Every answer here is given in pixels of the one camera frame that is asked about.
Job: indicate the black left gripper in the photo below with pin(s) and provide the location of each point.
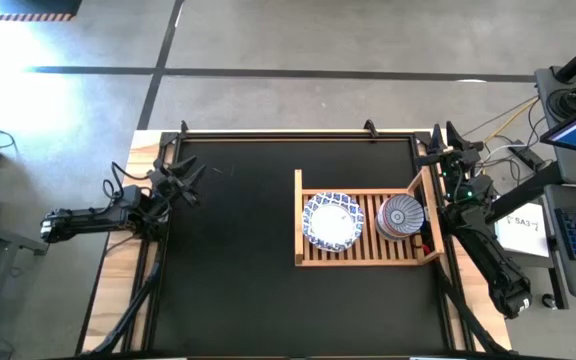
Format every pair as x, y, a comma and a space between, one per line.
168, 187

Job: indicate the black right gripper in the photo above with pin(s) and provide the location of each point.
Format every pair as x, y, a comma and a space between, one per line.
463, 175

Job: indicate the grey blue patterned plate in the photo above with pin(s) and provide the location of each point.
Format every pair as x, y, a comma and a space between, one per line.
400, 215

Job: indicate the blue white patterned paper bowl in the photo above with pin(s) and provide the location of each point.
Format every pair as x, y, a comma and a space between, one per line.
333, 222

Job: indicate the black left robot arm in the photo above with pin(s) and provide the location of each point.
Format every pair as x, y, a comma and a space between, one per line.
83, 222

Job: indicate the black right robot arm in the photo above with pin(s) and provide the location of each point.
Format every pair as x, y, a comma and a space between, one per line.
493, 265

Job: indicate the wooden slatted shelf rack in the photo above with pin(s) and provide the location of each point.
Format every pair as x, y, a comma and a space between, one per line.
368, 252

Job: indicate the black power strip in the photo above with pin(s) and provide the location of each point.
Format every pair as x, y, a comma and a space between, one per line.
527, 154

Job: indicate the black table mat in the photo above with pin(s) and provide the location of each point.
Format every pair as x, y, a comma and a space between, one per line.
243, 250

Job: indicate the black metal support bar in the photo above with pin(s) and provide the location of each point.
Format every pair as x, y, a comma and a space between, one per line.
528, 192

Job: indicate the white paper sheet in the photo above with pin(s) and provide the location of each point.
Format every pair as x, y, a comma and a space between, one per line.
523, 237

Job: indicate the black caster wheel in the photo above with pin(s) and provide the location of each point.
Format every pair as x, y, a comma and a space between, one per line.
549, 301

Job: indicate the black floor mat striped edge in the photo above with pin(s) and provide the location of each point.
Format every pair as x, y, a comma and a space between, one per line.
28, 6

